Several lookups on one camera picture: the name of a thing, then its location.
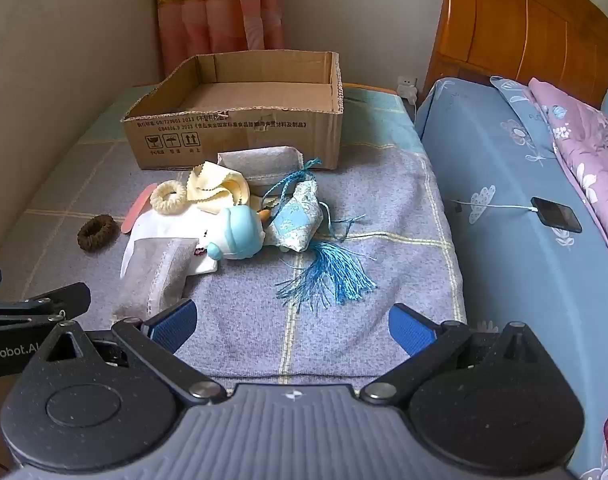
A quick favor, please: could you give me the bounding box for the cream hair scrunchie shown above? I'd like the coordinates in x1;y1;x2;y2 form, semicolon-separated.
150;180;189;215

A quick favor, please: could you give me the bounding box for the blue floral pillow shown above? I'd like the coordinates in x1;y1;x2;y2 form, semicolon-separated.
490;76;560;161

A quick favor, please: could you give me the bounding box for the brown cardboard box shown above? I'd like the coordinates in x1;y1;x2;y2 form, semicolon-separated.
120;51;345;171

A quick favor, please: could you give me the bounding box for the yellow zigzag-edged cloth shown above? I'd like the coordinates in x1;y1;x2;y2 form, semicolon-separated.
186;161;251;213

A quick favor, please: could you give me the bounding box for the pink floral pillow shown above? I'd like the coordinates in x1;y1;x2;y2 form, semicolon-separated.
528;77;608;271

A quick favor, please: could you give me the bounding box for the black smartphone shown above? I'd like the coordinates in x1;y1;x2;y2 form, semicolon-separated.
530;196;583;234

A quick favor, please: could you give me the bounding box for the large grey fabric pouch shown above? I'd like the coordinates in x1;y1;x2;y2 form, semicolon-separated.
217;146;305;196

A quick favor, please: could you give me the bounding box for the wooden bed headboard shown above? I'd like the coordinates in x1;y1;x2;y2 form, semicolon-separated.
424;0;608;111

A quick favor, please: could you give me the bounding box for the pink nail file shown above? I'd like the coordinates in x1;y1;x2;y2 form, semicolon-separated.
121;183;157;235

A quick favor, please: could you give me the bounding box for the blue floral bed sheet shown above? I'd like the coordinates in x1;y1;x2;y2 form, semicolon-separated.
414;77;608;480

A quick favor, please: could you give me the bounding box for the grey checked blanket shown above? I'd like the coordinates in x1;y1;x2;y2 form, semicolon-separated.
0;85;467;391

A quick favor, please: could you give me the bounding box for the blue snowman plush toy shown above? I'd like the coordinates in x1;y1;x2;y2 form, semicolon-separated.
204;205;272;261

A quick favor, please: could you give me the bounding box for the pink patterned curtain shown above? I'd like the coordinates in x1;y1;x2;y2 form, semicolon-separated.
155;0;285;78

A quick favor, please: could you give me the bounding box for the brown hair scrunchie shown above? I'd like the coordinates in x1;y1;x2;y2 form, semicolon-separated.
77;214;118;253

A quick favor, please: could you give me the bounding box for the white cloth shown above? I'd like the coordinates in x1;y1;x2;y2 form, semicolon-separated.
120;205;225;281

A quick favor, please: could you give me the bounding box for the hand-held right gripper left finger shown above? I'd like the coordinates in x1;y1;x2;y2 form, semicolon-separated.
32;299;228;407

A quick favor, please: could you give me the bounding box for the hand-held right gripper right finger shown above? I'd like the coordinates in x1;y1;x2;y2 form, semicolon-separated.
359;303;552;406

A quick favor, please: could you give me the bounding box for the blue tasselled fabric sachet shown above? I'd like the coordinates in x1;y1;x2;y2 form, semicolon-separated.
260;158;379;306

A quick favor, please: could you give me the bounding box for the small grey fabric pouch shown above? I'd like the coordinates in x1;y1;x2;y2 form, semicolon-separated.
111;237;199;321

